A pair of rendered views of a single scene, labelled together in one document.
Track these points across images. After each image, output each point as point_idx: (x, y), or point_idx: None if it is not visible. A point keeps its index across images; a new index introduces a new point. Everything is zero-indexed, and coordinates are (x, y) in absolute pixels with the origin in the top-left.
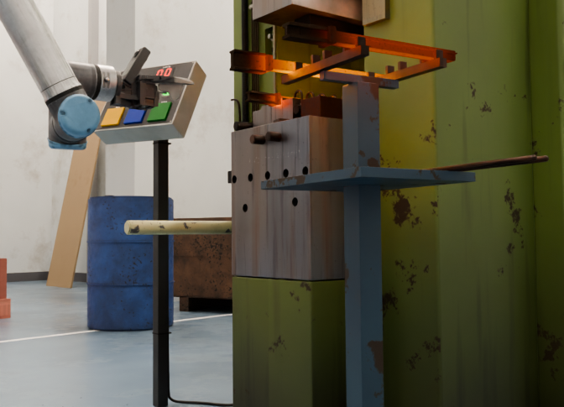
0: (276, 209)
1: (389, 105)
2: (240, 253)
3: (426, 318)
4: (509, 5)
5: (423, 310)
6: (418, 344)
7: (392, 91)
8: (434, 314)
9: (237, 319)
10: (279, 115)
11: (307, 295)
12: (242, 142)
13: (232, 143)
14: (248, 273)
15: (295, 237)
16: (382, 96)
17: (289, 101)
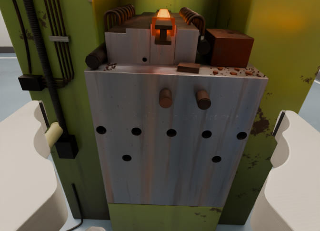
0: (184, 163)
1: (278, 43)
2: (120, 190)
3: (258, 179)
4: None
5: (257, 175)
6: (247, 189)
7: (286, 28)
8: (265, 177)
9: (119, 225)
10: (166, 49)
11: (217, 214)
12: (115, 89)
13: (89, 88)
14: (135, 202)
15: (209, 183)
16: (271, 32)
17: (193, 34)
